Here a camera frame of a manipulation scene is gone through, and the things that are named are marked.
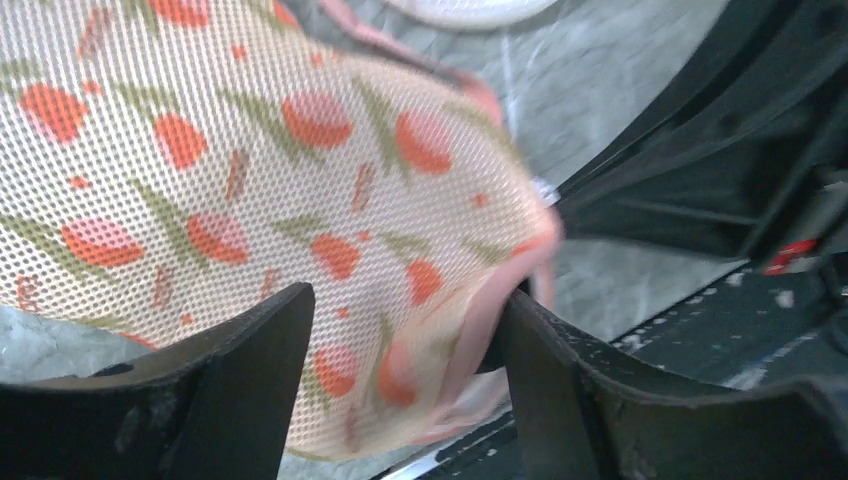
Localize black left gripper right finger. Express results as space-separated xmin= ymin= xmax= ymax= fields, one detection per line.
xmin=498 ymin=291 xmax=847 ymax=479

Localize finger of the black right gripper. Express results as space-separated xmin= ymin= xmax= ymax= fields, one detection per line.
xmin=557 ymin=1 xmax=847 ymax=259

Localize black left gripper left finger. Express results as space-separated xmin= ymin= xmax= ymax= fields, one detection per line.
xmin=1 ymin=283 xmax=315 ymax=479

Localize tulip print mesh laundry bag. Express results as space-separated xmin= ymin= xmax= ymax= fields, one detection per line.
xmin=1 ymin=1 xmax=560 ymax=460

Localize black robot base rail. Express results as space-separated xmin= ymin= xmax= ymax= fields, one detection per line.
xmin=377 ymin=264 xmax=848 ymax=480

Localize cream embroidered mesh laundry bag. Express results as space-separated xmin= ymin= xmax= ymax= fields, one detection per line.
xmin=385 ymin=0 xmax=557 ymax=30

